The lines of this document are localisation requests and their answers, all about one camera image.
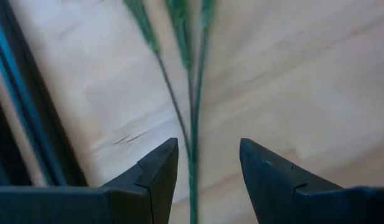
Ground red artificial flower bunch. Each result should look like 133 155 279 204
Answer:
123 0 217 224

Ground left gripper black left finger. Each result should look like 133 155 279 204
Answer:
101 138 179 224

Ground black aluminium table frame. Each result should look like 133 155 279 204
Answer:
0 0 88 187

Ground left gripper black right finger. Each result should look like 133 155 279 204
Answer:
240 138 344 224

